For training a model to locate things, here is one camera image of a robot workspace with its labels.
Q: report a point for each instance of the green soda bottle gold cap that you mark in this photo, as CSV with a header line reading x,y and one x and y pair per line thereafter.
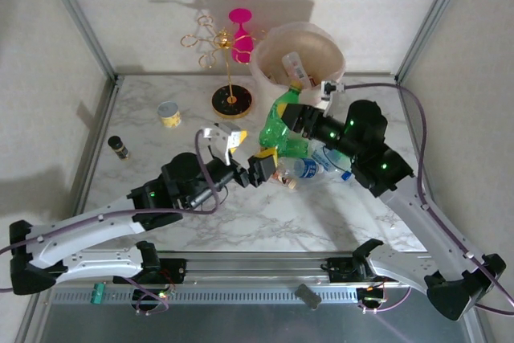
x,y
273,130

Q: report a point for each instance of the crushed orange label bottle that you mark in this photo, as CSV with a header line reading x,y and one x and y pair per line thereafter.
x,y
287,182

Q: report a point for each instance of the clear bottle red round label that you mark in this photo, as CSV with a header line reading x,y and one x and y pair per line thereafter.
x,y
297,70

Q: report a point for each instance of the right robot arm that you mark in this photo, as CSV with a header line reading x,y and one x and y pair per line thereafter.
x,y
417,222

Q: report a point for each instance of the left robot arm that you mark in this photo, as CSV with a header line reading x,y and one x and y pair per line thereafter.
x,y
88,228

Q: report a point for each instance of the white plastic bin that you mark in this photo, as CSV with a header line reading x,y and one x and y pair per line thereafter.
x,y
267,94

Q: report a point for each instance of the translucent bin liner bag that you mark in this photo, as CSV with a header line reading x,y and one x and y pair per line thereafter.
x,y
317,43

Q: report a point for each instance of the crushed green plastic bottle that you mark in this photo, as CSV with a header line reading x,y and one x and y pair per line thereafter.
x,y
297,149

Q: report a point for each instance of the crushed clear bottle blue label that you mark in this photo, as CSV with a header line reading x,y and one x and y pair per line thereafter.
x,y
307,168

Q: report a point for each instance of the yellow tin can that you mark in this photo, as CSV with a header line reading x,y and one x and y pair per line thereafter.
x,y
168,118

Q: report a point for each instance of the small black bottle gold label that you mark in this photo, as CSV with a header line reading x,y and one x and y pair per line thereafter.
x,y
117,145

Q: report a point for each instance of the pink wine glass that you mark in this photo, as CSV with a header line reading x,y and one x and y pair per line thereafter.
x,y
242,43

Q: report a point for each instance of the dark grey clip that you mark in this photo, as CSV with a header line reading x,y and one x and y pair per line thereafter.
x,y
307,296

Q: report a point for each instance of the green terminal connector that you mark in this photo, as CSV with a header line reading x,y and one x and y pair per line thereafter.
x,y
98,294

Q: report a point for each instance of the grey metal sheet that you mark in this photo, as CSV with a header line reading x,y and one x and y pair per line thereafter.
x,y
241,327

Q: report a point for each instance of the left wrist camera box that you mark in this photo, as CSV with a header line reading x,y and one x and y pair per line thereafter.
x,y
221,134

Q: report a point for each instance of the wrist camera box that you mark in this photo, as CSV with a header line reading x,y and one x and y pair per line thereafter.
x,y
331,96
221,134

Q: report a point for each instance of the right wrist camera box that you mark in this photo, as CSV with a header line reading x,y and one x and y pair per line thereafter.
x,y
331,96

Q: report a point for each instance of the aluminium side rail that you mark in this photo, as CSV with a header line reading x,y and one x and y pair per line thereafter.
x,y
414,146
100,130

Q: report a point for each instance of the aluminium back rail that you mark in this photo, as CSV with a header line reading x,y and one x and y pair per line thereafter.
x,y
180,74

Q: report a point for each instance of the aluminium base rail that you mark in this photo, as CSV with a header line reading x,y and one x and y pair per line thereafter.
x,y
257,268

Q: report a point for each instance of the aluminium frame post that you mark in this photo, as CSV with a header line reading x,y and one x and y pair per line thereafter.
x,y
80,17
433,17

